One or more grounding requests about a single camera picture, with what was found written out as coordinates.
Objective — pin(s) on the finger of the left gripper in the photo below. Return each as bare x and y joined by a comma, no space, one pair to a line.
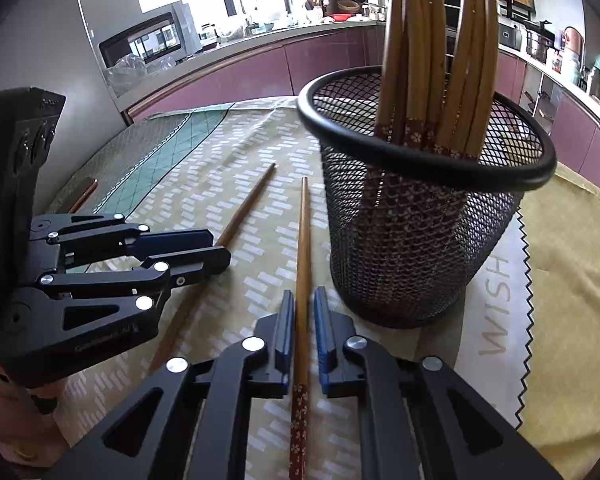
147,244
186,268

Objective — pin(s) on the silver refrigerator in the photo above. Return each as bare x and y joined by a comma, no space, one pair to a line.
43,43

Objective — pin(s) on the white microwave oven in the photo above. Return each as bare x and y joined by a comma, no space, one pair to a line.
169,30

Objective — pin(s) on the patterned tablecloth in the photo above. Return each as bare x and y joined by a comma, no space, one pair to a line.
197,180

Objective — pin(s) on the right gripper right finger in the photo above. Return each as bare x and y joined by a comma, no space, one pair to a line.
332,330

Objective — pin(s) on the black mesh utensil holder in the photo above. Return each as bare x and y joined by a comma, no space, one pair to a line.
409,229

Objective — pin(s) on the left hand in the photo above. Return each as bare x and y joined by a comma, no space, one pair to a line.
29,435

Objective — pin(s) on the yellow-green cloth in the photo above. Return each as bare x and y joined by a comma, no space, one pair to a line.
561,414

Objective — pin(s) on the black camera box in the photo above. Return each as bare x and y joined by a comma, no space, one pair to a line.
28,119

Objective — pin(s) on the black smartphone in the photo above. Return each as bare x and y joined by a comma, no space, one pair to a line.
79,196

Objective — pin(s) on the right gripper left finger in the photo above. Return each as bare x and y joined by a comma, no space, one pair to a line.
272,377

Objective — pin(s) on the silver rice cooker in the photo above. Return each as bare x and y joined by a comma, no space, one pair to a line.
510,36

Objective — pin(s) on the dark wooden chopstick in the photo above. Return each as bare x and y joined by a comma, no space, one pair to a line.
437,66

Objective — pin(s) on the steel stock pot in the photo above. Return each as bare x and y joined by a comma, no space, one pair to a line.
539,39

